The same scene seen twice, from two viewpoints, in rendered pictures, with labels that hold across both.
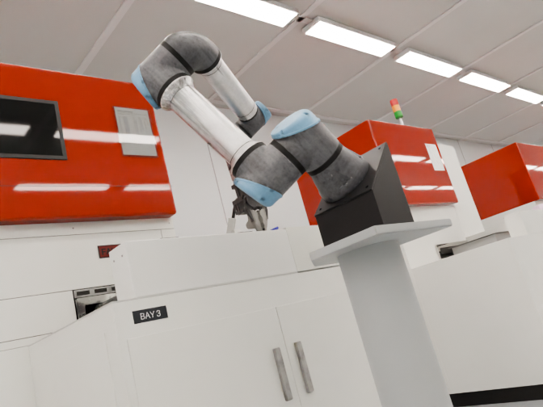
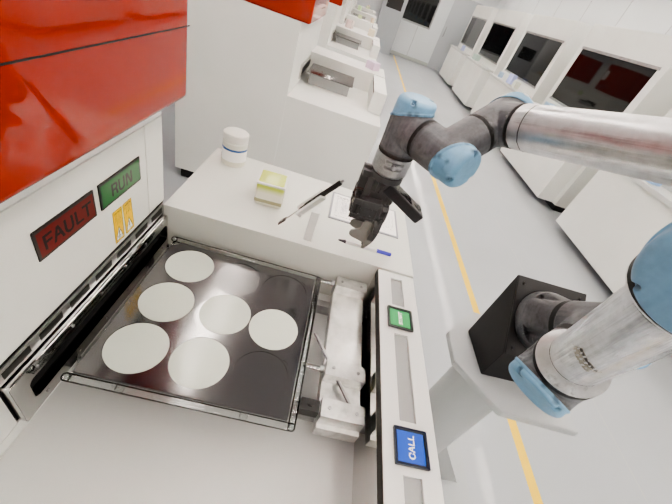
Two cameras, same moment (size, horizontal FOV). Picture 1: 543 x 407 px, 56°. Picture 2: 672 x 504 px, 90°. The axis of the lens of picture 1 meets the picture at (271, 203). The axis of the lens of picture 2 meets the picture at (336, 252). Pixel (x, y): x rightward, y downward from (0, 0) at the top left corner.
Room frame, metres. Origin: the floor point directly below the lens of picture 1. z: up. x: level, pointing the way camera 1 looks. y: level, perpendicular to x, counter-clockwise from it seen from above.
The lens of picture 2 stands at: (1.34, 0.65, 1.47)
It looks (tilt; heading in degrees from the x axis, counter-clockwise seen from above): 38 degrees down; 306
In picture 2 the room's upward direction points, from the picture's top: 21 degrees clockwise
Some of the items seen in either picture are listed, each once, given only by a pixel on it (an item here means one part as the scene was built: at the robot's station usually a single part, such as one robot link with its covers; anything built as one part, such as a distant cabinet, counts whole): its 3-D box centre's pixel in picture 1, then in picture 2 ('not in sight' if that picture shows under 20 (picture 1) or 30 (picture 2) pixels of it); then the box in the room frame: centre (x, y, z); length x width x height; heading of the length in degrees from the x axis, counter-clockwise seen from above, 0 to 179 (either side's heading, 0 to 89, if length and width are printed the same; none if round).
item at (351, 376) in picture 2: not in sight; (344, 374); (1.49, 0.27, 0.89); 0.08 x 0.03 x 0.03; 45
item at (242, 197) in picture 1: (246, 195); (374, 194); (1.72, 0.08, 1.14); 0.09 x 0.08 x 0.12; 45
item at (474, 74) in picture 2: not in sight; (496, 64); (5.53, -8.33, 1.00); 1.80 x 1.08 x 2.00; 135
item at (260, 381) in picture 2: not in sight; (221, 315); (1.72, 0.41, 0.90); 0.34 x 0.34 x 0.01; 45
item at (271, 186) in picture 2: not in sight; (271, 189); (1.97, 0.16, 1.00); 0.07 x 0.07 x 0.07; 48
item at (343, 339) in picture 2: not in sight; (342, 349); (1.54, 0.22, 0.87); 0.36 x 0.08 x 0.03; 135
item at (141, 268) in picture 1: (212, 262); (389, 389); (1.41, 0.21, 0.89); 0.55 x 0.09 x 0.14; 135
